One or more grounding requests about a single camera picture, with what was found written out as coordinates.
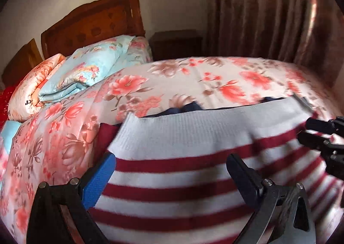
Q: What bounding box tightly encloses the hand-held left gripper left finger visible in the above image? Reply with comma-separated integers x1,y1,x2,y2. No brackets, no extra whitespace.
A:
26,152,117,244

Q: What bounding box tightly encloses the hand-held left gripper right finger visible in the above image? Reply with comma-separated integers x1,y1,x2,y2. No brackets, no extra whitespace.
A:
226,153,316,244

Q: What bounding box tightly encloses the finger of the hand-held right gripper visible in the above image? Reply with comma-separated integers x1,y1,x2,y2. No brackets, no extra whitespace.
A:
297,131,344,180
305,116,344,137

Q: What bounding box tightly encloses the red white striped sweater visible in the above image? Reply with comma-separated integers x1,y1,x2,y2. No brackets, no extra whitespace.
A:
91,96,344,244

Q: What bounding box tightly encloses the floral bed sheet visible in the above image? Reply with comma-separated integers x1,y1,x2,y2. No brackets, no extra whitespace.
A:
0,56,342,244

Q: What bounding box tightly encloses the light blue cloth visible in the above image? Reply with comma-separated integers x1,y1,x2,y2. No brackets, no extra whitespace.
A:
0,120,22,154

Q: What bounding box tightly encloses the light blue floral quilt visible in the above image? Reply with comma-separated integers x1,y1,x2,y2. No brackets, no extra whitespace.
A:
38,35,135,103

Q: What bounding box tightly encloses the orange floral quilt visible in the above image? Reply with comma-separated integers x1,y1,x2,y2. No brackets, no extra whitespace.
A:
8,53,66,122

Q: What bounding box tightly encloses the red cloth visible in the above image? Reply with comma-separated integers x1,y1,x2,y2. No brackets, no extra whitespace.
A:
0,85,17,128

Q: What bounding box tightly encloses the floral curtain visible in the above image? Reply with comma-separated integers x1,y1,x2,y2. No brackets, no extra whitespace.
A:
206,0,344,94

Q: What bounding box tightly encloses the floral pillow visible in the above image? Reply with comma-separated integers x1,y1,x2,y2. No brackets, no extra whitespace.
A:
126,36,154,64

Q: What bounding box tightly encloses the small wooden headboard panel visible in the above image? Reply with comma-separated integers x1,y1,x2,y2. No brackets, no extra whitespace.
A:
2,38,43,86

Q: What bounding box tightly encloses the wooden nightstand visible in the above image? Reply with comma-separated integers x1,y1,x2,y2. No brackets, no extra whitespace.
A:
150,30,203,61

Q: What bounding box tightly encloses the wooden bed headboard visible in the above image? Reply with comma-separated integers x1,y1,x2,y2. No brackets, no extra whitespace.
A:
41,0,146,59

